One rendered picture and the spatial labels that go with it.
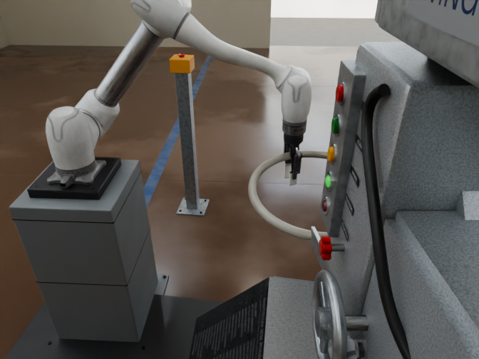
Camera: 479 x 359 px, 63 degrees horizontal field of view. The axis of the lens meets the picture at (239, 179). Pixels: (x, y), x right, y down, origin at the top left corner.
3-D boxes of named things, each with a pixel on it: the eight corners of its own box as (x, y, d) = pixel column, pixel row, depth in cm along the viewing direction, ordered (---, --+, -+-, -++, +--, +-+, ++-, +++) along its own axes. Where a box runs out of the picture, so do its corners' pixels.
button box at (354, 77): (343, 238, 67) (373, 75, 52) (328, 238, 67) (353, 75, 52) (333, 210, 74) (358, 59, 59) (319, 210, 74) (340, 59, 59)
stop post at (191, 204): (209, 200, 291) (202, 52, 234) (203, 216, 274) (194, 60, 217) (183, 198, 293) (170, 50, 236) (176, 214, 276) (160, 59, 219)
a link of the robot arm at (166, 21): (186, 11, 122) (194, 4, 134) (135, -25, 119) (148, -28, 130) (168, 46, 129) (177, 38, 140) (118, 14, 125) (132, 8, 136)
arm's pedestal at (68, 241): (43, 349, 185) (-14, 214, 143) (85, 272, 228) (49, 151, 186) (147, 354, 183) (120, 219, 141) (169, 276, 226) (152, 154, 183)
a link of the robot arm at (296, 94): (309, 125, 139) (310, 108, 149) (313, 84, 129) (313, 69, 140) (279, 123, 140) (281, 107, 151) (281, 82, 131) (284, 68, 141)
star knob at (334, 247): (347, 263, 63) (351, 246, 61) (321, 264, 63) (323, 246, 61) (342, 248, 66) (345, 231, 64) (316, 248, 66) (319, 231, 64)
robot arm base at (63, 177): (41, 189, 151) (37, 177, 148) (65, 162, 170) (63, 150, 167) (87, 190, 150) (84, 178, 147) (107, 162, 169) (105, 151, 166)
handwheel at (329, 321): (393, 404, 53) (420, 334, 46) (321, 404, 53) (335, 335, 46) (363, 314, 66) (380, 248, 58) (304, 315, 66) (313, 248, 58)
